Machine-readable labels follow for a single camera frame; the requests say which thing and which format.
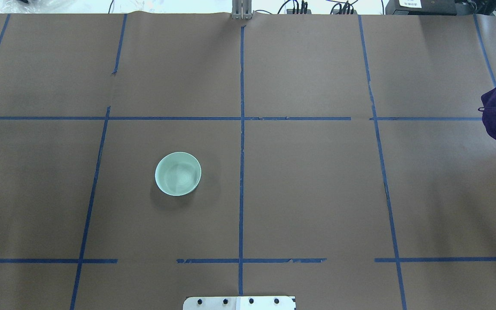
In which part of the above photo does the aluminium frame post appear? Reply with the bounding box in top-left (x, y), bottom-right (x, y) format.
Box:
top-left (232, 0), bottom-right (253, 20)

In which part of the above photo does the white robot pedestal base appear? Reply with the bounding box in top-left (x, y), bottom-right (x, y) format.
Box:
top-left (183, 296), bottom-right (297, 310)

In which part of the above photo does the light green bowl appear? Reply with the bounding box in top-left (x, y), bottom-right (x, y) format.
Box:
top-left (154, 152), bottom-right (202, 197)

